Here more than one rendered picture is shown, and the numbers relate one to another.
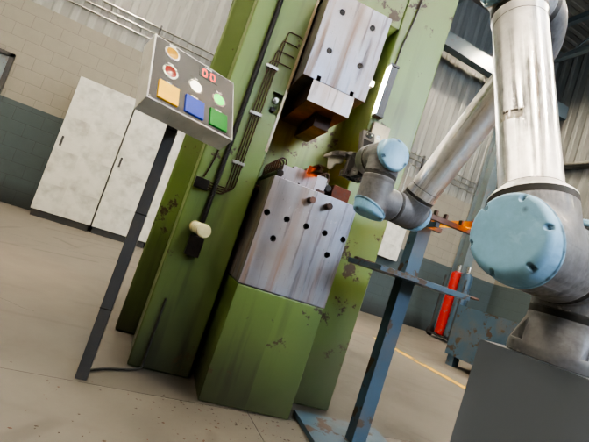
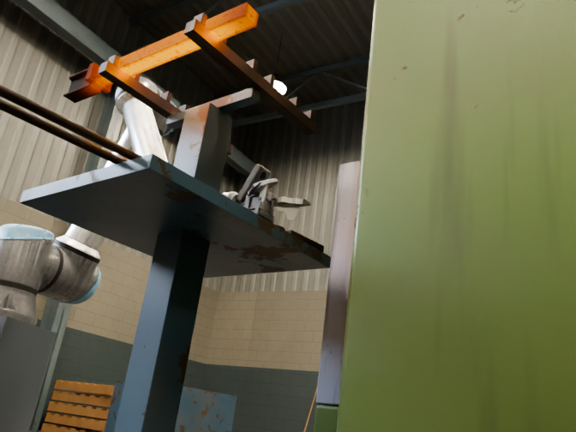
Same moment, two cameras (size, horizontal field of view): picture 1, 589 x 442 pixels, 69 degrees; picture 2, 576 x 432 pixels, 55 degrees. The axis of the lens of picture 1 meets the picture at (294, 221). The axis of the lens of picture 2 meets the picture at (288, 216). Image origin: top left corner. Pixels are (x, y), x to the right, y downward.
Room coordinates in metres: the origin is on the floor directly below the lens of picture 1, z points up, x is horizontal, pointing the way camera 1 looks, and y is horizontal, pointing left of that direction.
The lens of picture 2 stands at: (2.52, -0.86, 0.42)
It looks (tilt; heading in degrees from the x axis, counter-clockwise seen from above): 21 degrees up; 144
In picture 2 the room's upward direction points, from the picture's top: 8 degrees clockwise
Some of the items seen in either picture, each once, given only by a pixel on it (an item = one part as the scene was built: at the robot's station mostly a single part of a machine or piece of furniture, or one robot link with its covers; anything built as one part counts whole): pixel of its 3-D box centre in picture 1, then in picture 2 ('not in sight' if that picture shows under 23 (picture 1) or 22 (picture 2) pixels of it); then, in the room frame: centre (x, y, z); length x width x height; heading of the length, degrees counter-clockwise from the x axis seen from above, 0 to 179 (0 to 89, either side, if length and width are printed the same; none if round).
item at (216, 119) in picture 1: (217, 120); not in sight; (1.51, 0.38, 1.01); 0.07 x 0.05 x 0.07; 131
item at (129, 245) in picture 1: (135, 230); not in sight; (1.54, 0.53, 0.54); 0.04 x 0.04 x 1.08; 16
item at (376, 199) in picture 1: (376, 196); not in sight; (1.17, -0.19, 0.86); 0.12 x 0.09 x 0.12; 119
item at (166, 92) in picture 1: (167, 93); not in sight; (1.38, 0.53, 1.01); 0.07 x 0.05 x 0.07; 131
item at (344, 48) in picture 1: (338, 66); not in sight; (1.99, 0.04, 1.56); 0.42 x 0.39 x 0.40; 16
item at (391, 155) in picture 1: (385, 157); not in sight; (1.17, -0.18, 0.97); 0.12 x 0.09 x 0.10; 16
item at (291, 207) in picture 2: (331, 160); (292, 209); (1.40, -0.05, 0.97); 0.09 x 0.03 x 0.06; 52
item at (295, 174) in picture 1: (290, 181); not in sight; (1.98, 0.08, 0.96); 0.42 x 0.20 x 0.09; 16
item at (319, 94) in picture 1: (315, 110); not in sight; (1.98, 0.08, 1.32); 0.42 x 0.20 x 0.10; 16
